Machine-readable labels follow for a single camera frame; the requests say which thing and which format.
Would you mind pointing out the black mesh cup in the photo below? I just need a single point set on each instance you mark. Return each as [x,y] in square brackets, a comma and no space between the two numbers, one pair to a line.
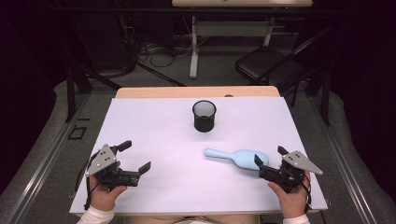
[204,124]

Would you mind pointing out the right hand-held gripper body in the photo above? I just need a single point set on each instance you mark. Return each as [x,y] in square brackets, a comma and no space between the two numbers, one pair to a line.
[299,161]

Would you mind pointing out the black folding chair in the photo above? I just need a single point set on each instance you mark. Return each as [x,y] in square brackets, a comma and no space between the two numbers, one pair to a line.
[264,62]

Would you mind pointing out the person's left hand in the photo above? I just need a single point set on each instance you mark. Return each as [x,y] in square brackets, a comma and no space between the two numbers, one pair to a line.
[102,199]

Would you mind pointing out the person's right hand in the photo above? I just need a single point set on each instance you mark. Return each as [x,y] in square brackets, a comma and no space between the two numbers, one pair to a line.
[294,203]

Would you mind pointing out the black metal stand frame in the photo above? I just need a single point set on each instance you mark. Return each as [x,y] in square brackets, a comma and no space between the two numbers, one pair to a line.
[71,93]

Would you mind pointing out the metal floor rail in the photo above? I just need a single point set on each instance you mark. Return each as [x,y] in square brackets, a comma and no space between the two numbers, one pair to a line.
[46,155]
[342,161]

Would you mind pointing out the white table mat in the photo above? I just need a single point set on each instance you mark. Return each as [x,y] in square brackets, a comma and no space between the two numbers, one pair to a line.
[186,186]

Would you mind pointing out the black upright post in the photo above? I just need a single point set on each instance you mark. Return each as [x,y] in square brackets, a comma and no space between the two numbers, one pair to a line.
[326,99]

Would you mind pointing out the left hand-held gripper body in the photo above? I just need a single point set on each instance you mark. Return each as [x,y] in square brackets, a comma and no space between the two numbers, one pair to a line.
[101,161]

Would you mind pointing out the white-legged desk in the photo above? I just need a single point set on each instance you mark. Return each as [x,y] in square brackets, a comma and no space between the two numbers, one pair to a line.
[230,28]

